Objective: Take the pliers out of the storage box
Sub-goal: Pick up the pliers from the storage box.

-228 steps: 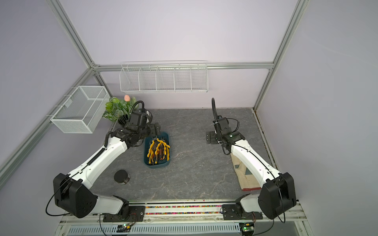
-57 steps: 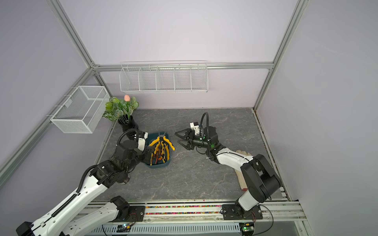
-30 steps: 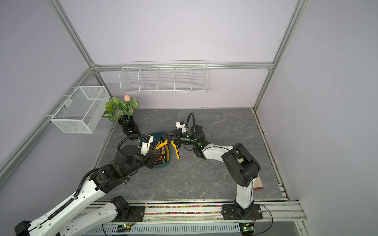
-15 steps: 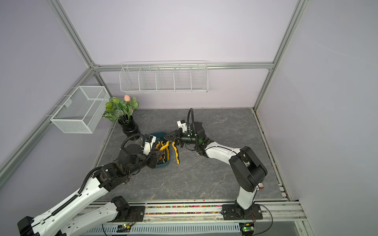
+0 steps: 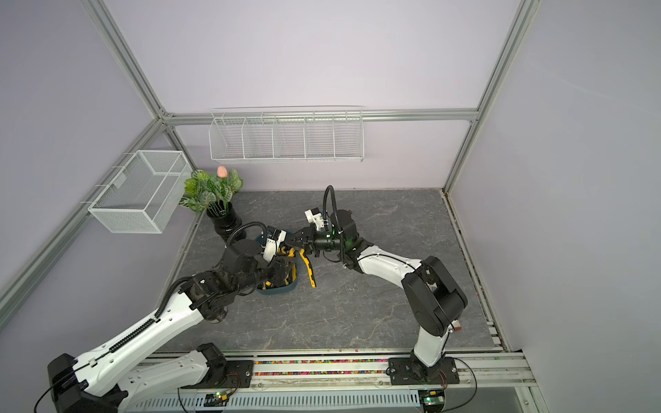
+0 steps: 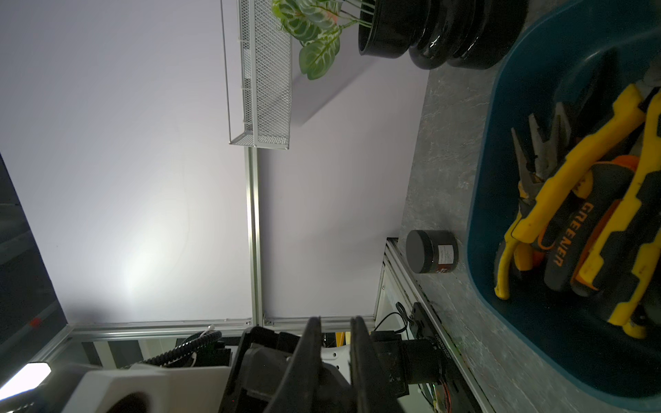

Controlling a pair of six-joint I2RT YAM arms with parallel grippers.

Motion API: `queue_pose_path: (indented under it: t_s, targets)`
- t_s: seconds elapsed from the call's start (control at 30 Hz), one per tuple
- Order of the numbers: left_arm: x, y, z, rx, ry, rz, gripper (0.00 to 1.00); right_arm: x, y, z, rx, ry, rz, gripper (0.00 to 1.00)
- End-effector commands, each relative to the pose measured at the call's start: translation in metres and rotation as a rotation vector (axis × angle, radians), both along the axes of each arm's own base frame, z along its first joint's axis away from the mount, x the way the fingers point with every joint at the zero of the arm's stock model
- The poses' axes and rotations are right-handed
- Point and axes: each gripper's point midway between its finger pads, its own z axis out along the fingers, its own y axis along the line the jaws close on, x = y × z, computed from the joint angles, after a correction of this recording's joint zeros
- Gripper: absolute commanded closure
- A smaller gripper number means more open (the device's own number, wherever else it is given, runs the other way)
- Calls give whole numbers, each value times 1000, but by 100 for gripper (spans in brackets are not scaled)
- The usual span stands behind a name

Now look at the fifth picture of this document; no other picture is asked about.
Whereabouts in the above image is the teal plastic storage box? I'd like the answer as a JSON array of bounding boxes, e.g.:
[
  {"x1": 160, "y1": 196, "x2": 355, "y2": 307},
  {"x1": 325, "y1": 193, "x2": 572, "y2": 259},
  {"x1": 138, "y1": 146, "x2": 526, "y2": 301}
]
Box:
[{"x1": 258, "y1": 230, "x2": 298, "y2": 294}]

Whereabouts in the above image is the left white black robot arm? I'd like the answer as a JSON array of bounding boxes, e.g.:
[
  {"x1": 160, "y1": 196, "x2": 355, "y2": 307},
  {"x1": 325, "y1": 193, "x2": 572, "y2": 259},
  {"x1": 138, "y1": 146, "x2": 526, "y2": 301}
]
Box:
[{"x1": 46, "y1": 223, "x2": 309, "y2": 412}]

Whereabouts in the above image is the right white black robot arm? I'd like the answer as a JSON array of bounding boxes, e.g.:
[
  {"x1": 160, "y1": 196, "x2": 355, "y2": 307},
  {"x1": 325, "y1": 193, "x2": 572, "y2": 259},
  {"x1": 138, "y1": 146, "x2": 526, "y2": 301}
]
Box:
[{"x1": 283, "y1": 186, "x2": 468, "y2": 369}]

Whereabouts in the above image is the green plant in black vase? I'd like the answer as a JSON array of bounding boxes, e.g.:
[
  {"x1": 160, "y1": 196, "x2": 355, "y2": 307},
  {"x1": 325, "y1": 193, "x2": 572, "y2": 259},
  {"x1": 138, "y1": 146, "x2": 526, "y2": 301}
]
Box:
[{"x1": 179, "y1": 166, "x2": 244, "y2": 241}]

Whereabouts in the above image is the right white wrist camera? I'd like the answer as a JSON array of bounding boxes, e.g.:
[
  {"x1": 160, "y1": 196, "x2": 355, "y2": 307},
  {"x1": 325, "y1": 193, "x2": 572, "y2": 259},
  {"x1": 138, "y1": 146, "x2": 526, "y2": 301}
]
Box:
[{"x1": 305, "y1": 208, "x2": 329, "y2": 232}]

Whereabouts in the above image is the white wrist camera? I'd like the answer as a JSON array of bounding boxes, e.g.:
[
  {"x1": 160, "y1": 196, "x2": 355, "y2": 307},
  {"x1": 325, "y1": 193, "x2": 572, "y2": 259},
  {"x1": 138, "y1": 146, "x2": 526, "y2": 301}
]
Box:
[
  {"x1": 305, "y1": 208, "x2": 329, "y2": 232},
  {"x1": 263, "y1": 230, "x2": 287, "y2": 263}
]

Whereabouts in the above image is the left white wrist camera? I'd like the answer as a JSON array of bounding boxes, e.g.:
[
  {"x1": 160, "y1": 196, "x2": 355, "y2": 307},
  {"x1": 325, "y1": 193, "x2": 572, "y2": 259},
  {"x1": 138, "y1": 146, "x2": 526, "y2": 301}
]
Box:
[{"x1": 263, "y1": 230, "x2": 287, "y2": 263}]

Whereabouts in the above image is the long white wire wall basket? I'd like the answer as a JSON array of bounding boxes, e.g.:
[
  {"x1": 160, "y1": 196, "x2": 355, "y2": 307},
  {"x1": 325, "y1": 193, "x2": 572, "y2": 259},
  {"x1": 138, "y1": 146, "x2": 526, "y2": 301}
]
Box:
[{"x1": 208, "y1": 106, "x2": 365, "y2": 163}]

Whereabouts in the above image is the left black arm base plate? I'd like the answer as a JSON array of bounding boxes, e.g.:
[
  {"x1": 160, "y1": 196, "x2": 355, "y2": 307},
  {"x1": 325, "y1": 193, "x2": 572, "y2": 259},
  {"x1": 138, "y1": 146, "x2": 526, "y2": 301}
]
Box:
[{"x1": 184, "y1": 360, "x2": 255, "y2": 389}]

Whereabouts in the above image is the aluminium front rail frame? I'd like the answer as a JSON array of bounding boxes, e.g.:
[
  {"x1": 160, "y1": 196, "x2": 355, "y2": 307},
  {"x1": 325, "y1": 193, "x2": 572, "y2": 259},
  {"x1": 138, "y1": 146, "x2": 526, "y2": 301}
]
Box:
[{"x1": 124, "y1": 352, "x2": 548, "y2": 412}]

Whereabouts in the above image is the small white wire side basket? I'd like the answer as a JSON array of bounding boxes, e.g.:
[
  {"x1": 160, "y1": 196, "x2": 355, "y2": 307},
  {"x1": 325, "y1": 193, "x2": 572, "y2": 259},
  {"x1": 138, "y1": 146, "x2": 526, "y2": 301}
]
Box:
[{"x1": 88, "y1": 150, "x2": 192, "y2": 234}]

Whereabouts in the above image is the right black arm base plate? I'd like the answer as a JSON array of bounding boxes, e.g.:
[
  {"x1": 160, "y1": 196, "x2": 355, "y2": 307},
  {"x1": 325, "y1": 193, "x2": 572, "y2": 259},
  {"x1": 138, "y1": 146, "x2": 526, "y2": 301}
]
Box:
[{"x1": 386, "y1": 356, "x2": 460, "y2": 385}]

